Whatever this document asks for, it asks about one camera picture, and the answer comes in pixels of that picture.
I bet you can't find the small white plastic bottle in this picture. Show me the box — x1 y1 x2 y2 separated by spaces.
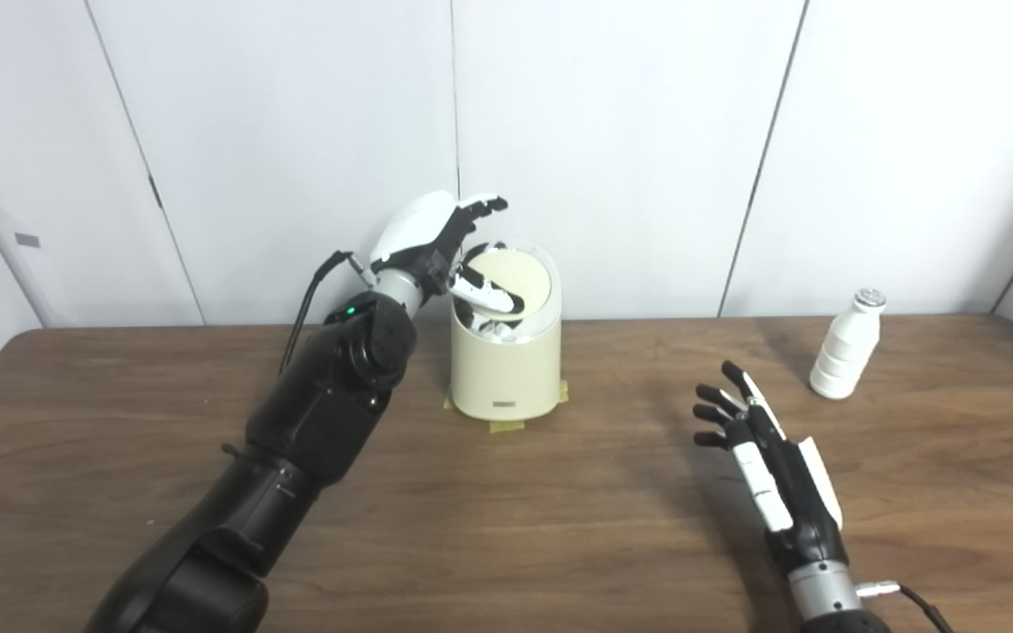
809 287 887 400

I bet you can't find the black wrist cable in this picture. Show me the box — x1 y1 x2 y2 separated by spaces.
856 578 956 633
279 250 377 377

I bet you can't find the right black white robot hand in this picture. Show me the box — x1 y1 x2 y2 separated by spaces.
693 360 849 577

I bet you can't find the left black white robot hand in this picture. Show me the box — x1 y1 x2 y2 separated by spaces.
369 189 529 319

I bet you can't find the round cream bin lid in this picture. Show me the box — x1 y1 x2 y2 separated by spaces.
463 250 553 319

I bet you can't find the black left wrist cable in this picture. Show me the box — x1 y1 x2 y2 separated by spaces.
279 250 377 377

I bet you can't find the cream-colored plastic bin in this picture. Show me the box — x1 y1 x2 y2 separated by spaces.
449 239 563 421

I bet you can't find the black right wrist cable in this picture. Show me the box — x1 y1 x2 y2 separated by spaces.
856 578 956 633

